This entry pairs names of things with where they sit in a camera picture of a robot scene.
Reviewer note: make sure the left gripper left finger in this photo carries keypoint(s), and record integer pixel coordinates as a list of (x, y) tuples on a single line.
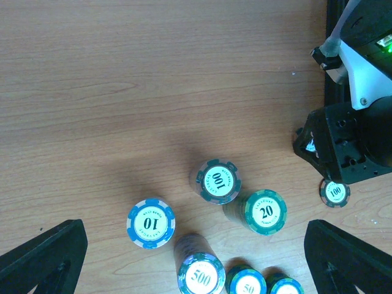
[(48, 263)]

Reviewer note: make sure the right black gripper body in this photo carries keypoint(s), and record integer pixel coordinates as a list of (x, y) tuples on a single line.
[(352, 145)]

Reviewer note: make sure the purple chip stack upper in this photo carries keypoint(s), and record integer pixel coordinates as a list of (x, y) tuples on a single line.
[(151, 223)]

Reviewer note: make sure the blue short stack left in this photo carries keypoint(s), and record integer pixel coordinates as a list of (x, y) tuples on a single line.
[(243, 279)]

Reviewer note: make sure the purple chip stack lower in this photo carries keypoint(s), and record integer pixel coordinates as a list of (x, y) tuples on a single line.
[(198, 269)]

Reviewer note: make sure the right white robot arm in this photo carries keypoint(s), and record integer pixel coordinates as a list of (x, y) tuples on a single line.
[(364, 26)]

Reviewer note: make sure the brown tall chip stack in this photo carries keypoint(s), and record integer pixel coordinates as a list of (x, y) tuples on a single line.
[(217, 181)]

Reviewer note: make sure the blue short stack right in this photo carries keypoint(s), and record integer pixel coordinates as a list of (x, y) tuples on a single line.
[(280, 283)]

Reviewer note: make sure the purple chip stack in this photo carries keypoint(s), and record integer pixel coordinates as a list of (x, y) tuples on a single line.
[(151, 223), (198, 269)]

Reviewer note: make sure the green tall chip stack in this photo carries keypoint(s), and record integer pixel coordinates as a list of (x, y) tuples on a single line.
[(261, 211)]

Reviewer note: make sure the blue short stack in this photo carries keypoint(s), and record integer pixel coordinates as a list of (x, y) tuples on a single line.
[(280, 283), (243, 279)]

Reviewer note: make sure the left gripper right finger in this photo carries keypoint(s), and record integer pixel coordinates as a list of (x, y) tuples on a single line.
[(342, 263)]

